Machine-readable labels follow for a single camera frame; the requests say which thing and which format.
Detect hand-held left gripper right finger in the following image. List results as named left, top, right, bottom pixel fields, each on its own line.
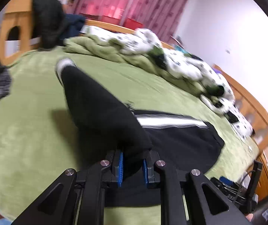
left=141, top=150, right=251, bottom=225

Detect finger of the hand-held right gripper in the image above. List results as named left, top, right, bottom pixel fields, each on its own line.
left=210, top=178, right=240, bottom=201
left=219, top=176, right=242, bottom=191

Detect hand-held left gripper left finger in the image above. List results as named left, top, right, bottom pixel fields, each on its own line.
left=11, top=149, right=125, bottom=225

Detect black pants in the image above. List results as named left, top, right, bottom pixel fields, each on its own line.
left=55, top=58, right=225, bottom=208

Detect green fleece bed blanket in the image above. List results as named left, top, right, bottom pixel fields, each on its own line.
left=0, top=46, right=260, bottom=225

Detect white floral quilt green lining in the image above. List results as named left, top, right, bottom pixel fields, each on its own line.
left=64, top=28, right=254, bottom=137

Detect navy blue garment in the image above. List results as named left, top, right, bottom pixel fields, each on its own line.
left=61, top=13, right=86, bottom=39

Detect dark wooden chair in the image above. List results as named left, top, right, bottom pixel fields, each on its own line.
left=80, top=13, right=102, bottom=21

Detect black jacket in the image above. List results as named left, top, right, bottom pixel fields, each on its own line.
left=28, top=0, right=67, bottom=50

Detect wooden bed frame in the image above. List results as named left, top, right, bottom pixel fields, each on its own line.
left=0, top=0, right=268, bottom=202

